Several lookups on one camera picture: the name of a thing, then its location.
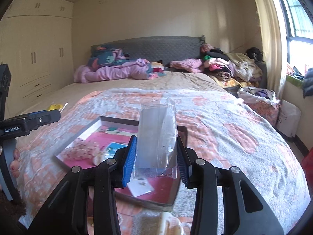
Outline floral bag of clothes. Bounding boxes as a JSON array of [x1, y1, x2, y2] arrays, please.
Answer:
[[237, 87, 281, 127]]

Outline cream claw hair clip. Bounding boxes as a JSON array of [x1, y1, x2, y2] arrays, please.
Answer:
[[157, 212, 184, 235]]

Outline pink sheer bow hair clip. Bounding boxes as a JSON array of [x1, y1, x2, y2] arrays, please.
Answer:
[[60, 138, 102, 161]]

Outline bed with beige sheet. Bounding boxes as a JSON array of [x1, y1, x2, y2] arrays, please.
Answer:
[[14, 71, 311, 235]]

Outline earring card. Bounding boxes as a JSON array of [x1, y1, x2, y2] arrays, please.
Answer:
[[127, 179, 154, 197]]

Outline pink quilt pile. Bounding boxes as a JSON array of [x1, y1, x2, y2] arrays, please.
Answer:
[[74, 58, 165, 83]]

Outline floral fleece blanket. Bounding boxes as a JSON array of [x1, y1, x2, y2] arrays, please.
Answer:
[[17, 88, 311, 235]]

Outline pink sweater on bed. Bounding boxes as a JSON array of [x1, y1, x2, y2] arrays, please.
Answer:
[[170, 58, 204, 74]]

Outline dark floral pillow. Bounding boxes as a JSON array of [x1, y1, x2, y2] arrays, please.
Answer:
[[87, 45, 130, 68]]

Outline cream curtain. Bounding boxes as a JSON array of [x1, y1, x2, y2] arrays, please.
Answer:
[[255, 0, 288, 99]]

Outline grey padded headboard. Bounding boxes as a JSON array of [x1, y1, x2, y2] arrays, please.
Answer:
[[102, 35, 205, 65]]

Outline cream built-in wardrobe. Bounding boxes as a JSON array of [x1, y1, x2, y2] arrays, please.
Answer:
[[1, 0, 74, 117]]

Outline window with dark frame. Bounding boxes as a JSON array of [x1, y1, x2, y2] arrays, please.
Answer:
[[279, 0, 312, 76]]

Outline yellow ring bracelet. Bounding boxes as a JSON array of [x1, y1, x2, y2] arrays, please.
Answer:
[[47, 102, 69, 113]]

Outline red plastic bag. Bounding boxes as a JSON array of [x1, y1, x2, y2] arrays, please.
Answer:
[[301, 148, 313, 187]]

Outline dark shallow box pink lining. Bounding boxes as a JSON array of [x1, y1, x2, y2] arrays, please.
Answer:
[[55, 116, 188, 210]]

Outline pile of folded clothes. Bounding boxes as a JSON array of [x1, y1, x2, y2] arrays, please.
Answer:
[[200, 43, 266, 88]]

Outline dark jacket on sill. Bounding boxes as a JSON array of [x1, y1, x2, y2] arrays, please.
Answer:
[[302, 68, 313, 99]]

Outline white paper bag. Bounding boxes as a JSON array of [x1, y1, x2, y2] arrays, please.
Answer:
[[277, 100, 301, 138]]

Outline left hand painted nails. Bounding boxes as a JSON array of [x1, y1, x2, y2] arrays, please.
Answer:
[[4, 143, 20, 179]]

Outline clear plastic bag white card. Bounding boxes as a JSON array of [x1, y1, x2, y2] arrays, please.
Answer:
[[133, 98, 178, 179]]

